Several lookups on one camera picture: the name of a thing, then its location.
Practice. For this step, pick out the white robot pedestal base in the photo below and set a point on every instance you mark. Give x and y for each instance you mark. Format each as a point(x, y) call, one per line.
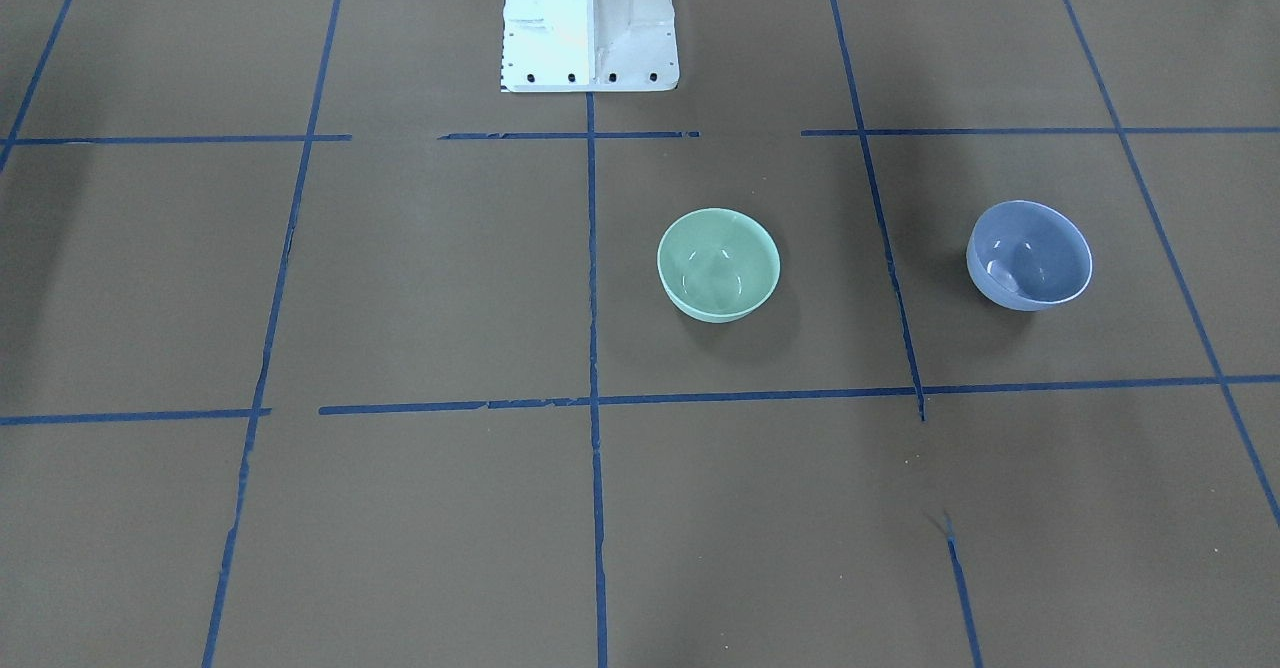
point(555, 46)

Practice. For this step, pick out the green bowl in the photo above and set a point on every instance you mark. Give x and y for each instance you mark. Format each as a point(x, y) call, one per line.
point(717, 265)

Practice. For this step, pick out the blue bowl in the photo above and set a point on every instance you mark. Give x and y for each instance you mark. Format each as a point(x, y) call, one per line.
point(1028, 257)

